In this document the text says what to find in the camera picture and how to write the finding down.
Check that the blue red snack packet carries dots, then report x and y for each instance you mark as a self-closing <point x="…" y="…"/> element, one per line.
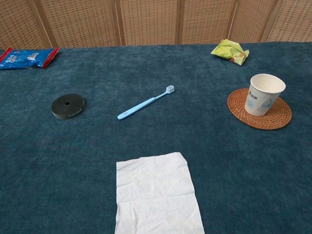
<point x="22" y="58"/>

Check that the woven wooden folding screen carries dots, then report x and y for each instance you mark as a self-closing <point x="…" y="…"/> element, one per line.
<point x="146" y="22"/>

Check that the white paper cup blue flower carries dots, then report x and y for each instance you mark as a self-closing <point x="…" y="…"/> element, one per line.
<point x="258" y="104"/>

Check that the white paper napkin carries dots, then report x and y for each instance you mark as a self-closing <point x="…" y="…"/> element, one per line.
<point x="156" y="195"/>

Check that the light blue toothbrush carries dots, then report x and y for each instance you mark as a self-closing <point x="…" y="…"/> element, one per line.
<point x="141" y="105"/>

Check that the black tape roll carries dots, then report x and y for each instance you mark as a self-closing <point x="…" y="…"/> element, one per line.
<point x="73" y="109"/>

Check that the green yellow snack packet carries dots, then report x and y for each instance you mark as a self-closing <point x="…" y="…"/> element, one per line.
<point x="226" y="50"/>

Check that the dark blue table cloth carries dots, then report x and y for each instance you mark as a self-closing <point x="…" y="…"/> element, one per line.
<point x="73" y="158"/>

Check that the woven rattan coaster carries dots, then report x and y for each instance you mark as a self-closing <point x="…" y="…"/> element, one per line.
<point x="280" y="117"/>

